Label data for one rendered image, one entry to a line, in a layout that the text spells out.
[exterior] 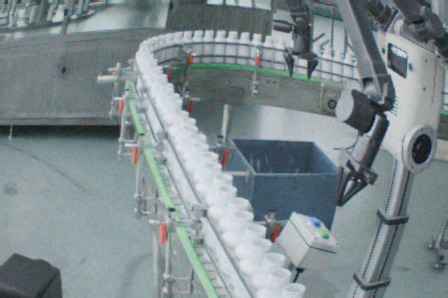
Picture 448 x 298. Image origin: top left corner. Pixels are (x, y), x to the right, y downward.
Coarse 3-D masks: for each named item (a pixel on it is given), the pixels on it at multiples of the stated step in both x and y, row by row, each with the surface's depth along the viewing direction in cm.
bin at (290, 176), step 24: (240, 144) 235; (264, 144) 237; (288, 144) 239; (312, 144) 241; (240, 168) 220; (264, 168) 240; (288, 168) 242; (312, 168) 241; (336, 168) 219; (240, 192) 219; (264, 192) 208; (288, 192) 210; (312, 192) 213; (336, 192) 215; (288, 216) 213; (312, 216) 216
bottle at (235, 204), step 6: (234, 198) 131; (240, 198) 132; (228, 204) 130; (234, 204) 129; (240, 204) 132; (246, 204) 130; (228, 210) 130; (234, 210) 129; (240, 210) 129; (246, 210) 130; (228, 216) 130; (222, 222) 130; (228, 222) 130; (222, 228) 130; (228, 228) 129; (222, 234) 130; (216, 246) 133; (216, 252) 133; (216, 258) 133
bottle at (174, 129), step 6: (174, 114) 178; (180, 114) 178; (186, 114) 178; (174, 120) 178; (180, 120) 177; (174, 126) 178; (168, 132) 179; (174, 132) 178; (168, 144) 180; (168, 150) 180; (168, 156) 180; (168, 162) 181; (168, 174) 181
